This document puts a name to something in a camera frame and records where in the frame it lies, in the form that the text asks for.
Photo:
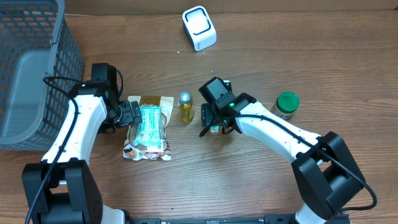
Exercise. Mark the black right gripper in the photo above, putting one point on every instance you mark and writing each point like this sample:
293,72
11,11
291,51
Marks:
207,116

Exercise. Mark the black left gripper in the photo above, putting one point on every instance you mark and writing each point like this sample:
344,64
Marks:
132,114

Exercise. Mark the teal Kleenex tissue pack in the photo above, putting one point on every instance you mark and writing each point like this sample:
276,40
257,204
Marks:
214,129

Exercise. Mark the yellow oil bottle silver cap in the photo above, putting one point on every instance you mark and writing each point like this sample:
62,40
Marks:
185,106

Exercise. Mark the mint green wet wipes pack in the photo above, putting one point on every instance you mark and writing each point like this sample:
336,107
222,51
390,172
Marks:
149,131

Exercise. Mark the brown snack packet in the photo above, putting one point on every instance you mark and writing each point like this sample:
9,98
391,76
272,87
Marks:
163,152

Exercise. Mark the green lid glass jar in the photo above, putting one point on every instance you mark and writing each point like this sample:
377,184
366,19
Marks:
285,105

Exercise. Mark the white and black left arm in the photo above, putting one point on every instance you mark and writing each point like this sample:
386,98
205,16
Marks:
61,188

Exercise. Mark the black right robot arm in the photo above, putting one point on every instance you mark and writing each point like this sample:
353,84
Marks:
325,171

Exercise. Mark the white barcode scanner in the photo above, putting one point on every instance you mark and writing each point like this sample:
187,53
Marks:
199,28

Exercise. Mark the dark grey plastic basket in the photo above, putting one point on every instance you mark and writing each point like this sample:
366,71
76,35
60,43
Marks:
40,61

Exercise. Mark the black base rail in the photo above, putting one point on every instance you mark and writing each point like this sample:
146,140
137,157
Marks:
267,219

